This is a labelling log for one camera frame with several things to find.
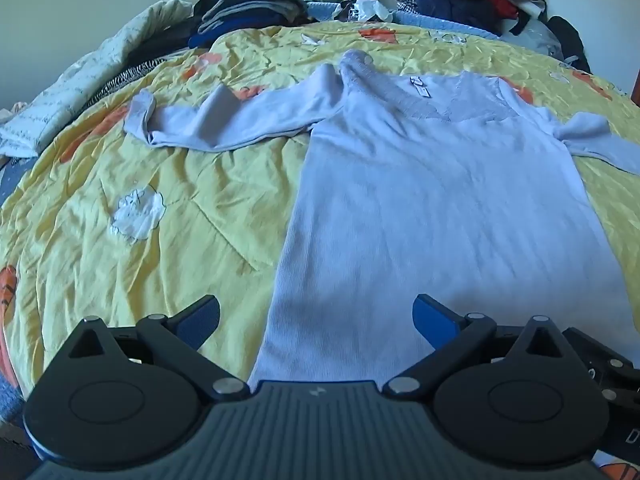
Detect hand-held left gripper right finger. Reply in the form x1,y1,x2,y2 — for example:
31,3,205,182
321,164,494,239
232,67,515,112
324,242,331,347
382,293,569,402

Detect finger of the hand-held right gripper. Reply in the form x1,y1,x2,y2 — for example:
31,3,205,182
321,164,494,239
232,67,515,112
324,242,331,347
562,327,640,402

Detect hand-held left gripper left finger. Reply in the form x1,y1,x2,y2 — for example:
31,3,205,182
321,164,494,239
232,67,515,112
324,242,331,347
67,294,251,402

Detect lavender knit sweater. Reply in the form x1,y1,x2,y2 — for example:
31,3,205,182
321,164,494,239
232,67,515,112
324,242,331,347
123,50,640,392

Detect pile of dark folded clothes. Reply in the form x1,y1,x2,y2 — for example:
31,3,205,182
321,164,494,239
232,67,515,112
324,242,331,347
127,0,311,63

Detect yellow printed quilt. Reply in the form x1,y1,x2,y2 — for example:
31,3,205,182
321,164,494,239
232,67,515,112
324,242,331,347
0,24,640,480

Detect black white striped cloth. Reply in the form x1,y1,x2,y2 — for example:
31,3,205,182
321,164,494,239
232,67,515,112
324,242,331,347
90,57,168,102

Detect white quilted blanket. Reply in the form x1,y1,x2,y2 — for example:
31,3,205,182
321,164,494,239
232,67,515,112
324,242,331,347
0,0,197,159

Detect blue bed sheet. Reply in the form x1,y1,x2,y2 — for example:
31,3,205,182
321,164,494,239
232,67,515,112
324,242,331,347
0,1,503,423

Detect black garment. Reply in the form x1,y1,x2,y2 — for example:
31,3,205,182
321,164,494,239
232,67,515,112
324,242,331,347
546,16,592,74

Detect white plastic bag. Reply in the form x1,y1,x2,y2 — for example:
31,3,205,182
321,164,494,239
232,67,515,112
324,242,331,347
341,0,396,23

